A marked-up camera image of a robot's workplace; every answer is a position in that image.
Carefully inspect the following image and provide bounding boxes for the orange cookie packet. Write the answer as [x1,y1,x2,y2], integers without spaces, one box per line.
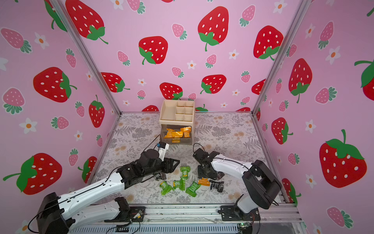
[173,131,184,138]
[164,128,174,138]
[180,126,192,138]
[198,178,210,187]

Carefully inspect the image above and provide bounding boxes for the aluminium corner post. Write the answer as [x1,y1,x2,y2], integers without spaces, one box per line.
[252,0,312,117]
[51,0,122,116]

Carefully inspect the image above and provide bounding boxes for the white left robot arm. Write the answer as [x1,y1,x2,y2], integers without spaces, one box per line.
[36,149,180,234]

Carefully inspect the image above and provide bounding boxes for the cream drawer organizer cabinet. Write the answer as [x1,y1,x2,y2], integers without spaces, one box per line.
[159,100,195,134]

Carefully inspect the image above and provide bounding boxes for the aluminium corner post left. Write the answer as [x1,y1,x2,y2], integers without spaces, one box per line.
[51,0,122,116]

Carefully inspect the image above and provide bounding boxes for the green cookie packet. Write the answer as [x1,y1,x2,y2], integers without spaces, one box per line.
[186,181,201,197]
[180,166,191,180]
[159,181,173,196]
[172,178,186,191]

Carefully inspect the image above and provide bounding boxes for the aluminium corner post right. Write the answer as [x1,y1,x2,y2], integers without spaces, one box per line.
[252,0,312,117]

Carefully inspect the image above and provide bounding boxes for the black checkered cookie packet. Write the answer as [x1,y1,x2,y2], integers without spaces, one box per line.
[209,180,225,193]
[155,172,167,181]

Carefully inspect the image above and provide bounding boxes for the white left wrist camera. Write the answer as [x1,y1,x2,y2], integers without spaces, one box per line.
[157,141,169,161]

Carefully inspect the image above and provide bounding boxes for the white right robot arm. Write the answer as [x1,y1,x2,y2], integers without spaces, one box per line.
[193,148,281,214]

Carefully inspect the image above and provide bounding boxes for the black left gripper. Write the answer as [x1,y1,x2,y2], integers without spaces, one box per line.
[142,156,180,179]

